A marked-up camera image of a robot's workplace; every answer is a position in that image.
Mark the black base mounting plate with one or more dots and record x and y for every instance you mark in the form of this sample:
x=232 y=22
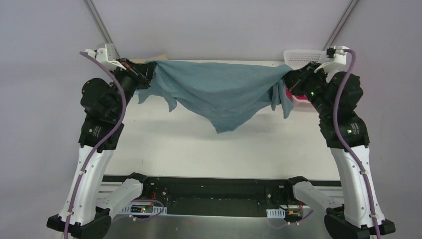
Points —
x=249 y=198

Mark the folded tan t shirt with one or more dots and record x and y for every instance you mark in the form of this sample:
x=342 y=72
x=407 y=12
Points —
x=155 y=58

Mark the right aluminium frame post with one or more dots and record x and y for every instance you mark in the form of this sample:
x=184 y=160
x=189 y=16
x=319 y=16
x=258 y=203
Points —
x=347 y=13

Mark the pink red t shirt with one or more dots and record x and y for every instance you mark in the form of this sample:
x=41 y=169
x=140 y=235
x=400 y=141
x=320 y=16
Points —
x=295 y=98

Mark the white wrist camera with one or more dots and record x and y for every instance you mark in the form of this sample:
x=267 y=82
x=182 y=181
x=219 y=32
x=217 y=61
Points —
x=335 y=59
x=106 y=55

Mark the left controller circuit board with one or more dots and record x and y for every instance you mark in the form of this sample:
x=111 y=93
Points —
x=141 y=209

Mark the white plastic laundry basket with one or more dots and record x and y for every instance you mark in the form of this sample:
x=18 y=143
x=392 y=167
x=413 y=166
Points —
x=298 y=58

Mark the left aluminium frame post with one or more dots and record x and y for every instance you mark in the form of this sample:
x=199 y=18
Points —
x=101 y=27

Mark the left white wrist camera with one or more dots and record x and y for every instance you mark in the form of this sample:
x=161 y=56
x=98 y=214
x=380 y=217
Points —
x=106 y=55

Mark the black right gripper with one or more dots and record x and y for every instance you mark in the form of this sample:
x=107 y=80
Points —
x=294 y=79

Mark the right controller circuit board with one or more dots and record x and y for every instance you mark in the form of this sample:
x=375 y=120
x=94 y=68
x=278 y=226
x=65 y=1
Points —
x=294 y=214

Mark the aluminium frame post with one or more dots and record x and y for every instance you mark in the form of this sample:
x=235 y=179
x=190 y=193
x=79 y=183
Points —
x=101 y=27
x=347 y=13

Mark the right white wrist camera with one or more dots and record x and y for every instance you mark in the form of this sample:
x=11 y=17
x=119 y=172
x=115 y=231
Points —
x=335 y=59

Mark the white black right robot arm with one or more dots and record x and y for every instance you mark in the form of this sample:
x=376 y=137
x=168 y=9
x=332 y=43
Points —
x=359 y=215

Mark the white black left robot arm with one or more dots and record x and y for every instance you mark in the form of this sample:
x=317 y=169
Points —
x=85 y=215

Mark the controller circuit board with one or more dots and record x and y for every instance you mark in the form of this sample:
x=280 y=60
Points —
x=141 y=209
x=294 y=214

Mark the grey-blue t shirt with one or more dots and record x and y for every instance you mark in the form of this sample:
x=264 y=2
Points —
x=228 y=95

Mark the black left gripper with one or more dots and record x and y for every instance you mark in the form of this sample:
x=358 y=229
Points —
x=141 y=73

